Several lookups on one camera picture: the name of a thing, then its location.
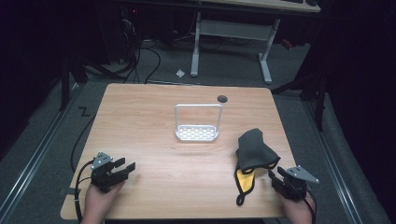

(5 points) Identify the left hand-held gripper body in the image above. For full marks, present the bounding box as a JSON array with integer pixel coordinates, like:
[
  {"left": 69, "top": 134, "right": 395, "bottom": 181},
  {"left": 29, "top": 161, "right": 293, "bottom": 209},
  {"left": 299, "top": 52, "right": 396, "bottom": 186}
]
[{"left": 90, "top": 151, "right": 130, "bottom": 193}]

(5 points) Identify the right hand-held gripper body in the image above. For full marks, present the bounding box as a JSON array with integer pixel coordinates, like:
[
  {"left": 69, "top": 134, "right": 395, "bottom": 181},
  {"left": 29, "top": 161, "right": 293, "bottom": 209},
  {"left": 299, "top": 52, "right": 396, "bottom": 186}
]
[{"left": 271, "top": 165, "right": 320, "bottom": 201}]

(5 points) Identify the grey and yellow cloth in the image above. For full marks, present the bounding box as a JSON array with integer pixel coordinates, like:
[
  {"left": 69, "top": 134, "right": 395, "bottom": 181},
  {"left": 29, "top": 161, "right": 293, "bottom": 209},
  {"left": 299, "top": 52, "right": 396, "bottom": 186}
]
[{"left": 233, "top": 128, "right": 281, "bottom": 207}]

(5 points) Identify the person's right hand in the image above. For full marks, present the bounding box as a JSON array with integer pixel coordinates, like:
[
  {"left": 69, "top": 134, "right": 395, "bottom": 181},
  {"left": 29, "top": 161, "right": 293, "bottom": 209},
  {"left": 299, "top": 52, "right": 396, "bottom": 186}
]
[{"left": 276, "top": 190, "right": 316, "bottom": 224}]

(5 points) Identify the person's left hand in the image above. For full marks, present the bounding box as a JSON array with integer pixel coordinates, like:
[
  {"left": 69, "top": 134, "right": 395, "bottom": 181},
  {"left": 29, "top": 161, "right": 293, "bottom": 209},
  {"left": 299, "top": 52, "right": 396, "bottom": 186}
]
[{"left": 81, "top": 181, "right": 125, "bottom": 224}]

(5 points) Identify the grey tape piece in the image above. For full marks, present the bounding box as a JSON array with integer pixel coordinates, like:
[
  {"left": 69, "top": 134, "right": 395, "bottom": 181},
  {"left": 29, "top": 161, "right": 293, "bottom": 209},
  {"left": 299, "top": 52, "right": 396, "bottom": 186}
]
[{"left": 59, "top": 187, "right": 81, "bottom": 197}]

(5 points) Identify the white metal rack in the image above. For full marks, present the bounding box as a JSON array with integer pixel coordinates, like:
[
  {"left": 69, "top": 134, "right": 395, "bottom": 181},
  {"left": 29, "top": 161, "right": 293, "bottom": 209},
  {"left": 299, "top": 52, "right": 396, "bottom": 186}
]
[{"left": 174, "top": 103, "right": 224, "bottom": 143}]

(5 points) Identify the black metal stand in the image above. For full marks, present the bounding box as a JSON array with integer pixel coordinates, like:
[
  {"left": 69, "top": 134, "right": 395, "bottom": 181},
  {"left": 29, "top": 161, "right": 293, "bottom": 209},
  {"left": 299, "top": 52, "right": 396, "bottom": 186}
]
[
  {"left": 59, "top": 52, "right": 88, "bottom": 111},
  {"left": 270, "top": 71, "right": 328, "bottom": 132}
]

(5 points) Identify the white-legged desk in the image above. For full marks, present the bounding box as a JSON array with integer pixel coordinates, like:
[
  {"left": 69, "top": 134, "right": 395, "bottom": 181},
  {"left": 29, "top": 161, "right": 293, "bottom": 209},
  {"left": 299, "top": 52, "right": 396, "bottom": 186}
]
[{"left": 190, "top": 0, "right": 321, "bottom": 85}]

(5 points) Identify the right hand-held gripper black cable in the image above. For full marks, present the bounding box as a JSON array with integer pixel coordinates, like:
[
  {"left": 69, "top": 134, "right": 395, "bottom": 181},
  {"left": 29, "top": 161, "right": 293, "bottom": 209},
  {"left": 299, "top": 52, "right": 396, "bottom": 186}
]
[{"left": 288, "top": 180, "right": 318, "bottom": 224}]

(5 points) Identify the hand-held gripper black cable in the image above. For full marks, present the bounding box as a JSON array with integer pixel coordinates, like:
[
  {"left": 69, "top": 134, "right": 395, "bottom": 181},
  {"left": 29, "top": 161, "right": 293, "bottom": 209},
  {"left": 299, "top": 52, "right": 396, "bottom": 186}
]
[
  {"left": 74, "top": 160, "right": 94, "bottom": 223},
  {"left": 288, "top": 180, "right": 318, "bottom": 224}
]

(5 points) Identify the left hand-held gripper black cable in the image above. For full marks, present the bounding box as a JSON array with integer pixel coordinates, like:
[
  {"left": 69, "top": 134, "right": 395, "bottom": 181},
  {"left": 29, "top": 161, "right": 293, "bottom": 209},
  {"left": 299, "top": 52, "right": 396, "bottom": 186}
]
[{"left": 74, "top": 160, "right": 94, "bottom": 223}]

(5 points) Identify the black floor cable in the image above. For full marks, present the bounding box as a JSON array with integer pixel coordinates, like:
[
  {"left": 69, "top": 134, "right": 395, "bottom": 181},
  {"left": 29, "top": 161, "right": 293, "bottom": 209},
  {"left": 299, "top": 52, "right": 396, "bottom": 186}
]
[{"left": 69, "top": 115, "right": 96, "bottom": 174}]

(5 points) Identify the metal floor rail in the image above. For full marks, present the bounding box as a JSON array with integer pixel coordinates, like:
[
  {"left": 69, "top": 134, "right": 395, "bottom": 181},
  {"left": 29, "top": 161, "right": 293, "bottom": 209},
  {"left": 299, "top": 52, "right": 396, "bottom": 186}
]
[
  {"left": 0, "top": 82, "right": 83, "bottom": 218},
  {"left": 303, "top": 101, "right": 363, "bottom": 224}
]

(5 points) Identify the bundle of black cables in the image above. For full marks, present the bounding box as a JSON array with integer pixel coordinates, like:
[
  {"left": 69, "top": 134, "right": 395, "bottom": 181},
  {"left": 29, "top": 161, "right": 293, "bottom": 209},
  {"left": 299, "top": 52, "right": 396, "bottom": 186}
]
[{"left": 118, "top": 8, "right": 163, "bottom": 85}]

